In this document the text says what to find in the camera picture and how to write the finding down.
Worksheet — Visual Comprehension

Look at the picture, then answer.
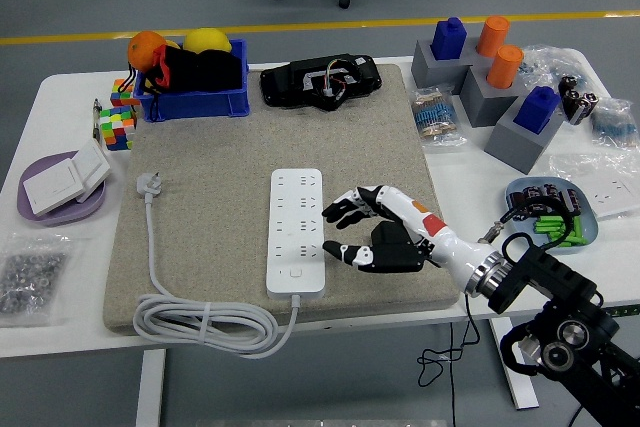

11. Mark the black plug adapter with cord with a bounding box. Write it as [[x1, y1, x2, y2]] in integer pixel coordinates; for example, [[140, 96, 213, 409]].
[[369, 220, 482, 389]]

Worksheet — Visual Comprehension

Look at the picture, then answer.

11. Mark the crumpled clear plastic bag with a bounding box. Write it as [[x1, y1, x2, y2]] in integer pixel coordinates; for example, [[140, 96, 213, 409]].
[[519, 44, 596, 98]]

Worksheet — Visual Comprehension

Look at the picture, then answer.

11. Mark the bundle of dark capacitors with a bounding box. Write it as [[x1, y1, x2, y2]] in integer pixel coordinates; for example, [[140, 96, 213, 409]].
[[558, 75, 600, 127]]

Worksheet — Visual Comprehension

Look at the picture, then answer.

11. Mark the black device with coloured wires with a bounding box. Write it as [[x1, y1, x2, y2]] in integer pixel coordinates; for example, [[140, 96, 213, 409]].
[[259, 53, 384, 112]]

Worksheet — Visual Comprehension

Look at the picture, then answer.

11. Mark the white socket panel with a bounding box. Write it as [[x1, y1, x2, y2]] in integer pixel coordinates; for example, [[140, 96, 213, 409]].
[[582, 176, 640, 221]]

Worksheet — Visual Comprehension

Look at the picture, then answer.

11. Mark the white power cord with plug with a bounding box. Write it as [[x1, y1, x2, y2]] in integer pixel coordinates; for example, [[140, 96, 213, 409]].
[[132, 171, 301, 360]]

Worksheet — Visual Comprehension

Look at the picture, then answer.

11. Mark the grey-brown mat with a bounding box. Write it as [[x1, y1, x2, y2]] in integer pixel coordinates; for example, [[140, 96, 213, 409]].
[[102, 64, 462, 336]]

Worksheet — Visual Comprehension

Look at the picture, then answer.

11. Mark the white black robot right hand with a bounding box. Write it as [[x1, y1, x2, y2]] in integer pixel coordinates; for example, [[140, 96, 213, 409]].
[[321, 185, 485, 296]]

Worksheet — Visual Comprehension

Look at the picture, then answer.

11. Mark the light blue tray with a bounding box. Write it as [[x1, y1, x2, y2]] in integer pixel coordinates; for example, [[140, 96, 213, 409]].
[[504, 175, 600, 255]]

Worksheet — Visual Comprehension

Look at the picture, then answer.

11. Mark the blue plastic bin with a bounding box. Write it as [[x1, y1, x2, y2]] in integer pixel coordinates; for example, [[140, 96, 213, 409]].
[[133, 38, 251, 123]]

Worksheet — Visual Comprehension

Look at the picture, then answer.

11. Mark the large colourful puzzle cube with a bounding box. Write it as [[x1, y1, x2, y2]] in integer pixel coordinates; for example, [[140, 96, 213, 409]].
[[98, 105, 139, 152]]

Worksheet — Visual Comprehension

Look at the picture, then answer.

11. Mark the black red drawstring pouch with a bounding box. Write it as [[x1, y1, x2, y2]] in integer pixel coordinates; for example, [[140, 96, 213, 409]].
[[127, 44, 244, 121]]

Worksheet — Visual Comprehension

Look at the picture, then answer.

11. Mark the orange fruit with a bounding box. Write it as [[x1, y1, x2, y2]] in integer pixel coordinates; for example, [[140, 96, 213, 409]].
[[126, 30, 169, 73]]

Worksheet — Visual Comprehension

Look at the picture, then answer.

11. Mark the clear bag of metal nuts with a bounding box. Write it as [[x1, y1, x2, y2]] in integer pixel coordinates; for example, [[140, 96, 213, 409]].
[[0, 232, 84, 328]]

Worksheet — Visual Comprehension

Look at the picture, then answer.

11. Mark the black table control panel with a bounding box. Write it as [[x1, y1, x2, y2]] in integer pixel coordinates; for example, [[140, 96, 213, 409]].
[[599, 304, 640, 319]]

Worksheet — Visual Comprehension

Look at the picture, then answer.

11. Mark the heap of green batteries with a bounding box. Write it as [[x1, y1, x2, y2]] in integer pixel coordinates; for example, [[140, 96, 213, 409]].
[[533, 214, 587, 248]]

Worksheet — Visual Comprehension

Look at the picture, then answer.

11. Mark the grey block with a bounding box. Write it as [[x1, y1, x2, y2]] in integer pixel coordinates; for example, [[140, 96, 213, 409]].
[[411, 38, 484, 96], [483, 96, 566, 176], [458, 64, 529, 128]]

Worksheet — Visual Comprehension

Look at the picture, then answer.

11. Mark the dark cylindrical capacitor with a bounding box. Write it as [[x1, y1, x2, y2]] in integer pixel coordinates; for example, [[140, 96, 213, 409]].
[[543, 184, 566, 213], [564, 188, 584, 216], [522, 185, 546, 213], [508, 190, 526, 222]]

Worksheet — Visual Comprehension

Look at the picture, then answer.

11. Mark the large yellow lemon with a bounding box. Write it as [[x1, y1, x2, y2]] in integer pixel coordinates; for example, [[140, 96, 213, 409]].
[[182, 27, 234, 54]]

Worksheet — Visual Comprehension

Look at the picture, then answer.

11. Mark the thin black hanging cable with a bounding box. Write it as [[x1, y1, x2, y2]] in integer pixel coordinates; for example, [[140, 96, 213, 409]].
[[448, 321, 459, 427]]

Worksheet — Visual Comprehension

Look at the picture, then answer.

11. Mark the purple tray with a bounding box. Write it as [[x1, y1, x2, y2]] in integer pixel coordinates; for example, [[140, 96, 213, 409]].
[[16, 150, 109, 227]]

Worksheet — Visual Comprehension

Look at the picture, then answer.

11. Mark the clear bag of taped resistors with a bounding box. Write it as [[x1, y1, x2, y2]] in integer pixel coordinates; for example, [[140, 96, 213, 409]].
[[409, 86, 469, 148]]

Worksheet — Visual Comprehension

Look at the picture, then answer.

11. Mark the white table leg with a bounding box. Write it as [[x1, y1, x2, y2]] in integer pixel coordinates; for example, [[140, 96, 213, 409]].
[[134, 348, 167, 427], [488, 319, 540, 411]]

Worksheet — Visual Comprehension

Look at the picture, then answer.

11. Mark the white wall switch panel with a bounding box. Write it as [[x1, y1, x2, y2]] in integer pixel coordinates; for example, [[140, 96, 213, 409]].
[[22, 159, 86, 217], [67, 138, 112, 204]]

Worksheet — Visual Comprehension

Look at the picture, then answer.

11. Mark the orange cylinder peg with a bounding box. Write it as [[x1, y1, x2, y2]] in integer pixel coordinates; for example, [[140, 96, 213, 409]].
[[475, 15, 512, 58], [486, 44, 525, 90]]

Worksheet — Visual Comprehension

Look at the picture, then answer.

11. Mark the clear bag of blue resistors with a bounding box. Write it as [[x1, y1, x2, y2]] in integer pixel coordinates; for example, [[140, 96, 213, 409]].
[[589, 96, 640, 151]]

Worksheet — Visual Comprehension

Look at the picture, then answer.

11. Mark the blue square peg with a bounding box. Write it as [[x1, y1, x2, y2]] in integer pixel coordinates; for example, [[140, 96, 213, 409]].
[[513, 85, 562, 136], [430, 16, 468, 62]]

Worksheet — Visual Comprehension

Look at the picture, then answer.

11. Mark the small colourful puzzle cube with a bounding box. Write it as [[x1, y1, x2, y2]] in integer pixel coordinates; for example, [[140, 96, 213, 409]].
[[109, 77, 141, 108]]

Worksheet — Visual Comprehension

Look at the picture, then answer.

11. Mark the white power strip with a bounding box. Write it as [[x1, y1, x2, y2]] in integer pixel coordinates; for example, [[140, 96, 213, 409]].
[[265, 168, 327, 300]]

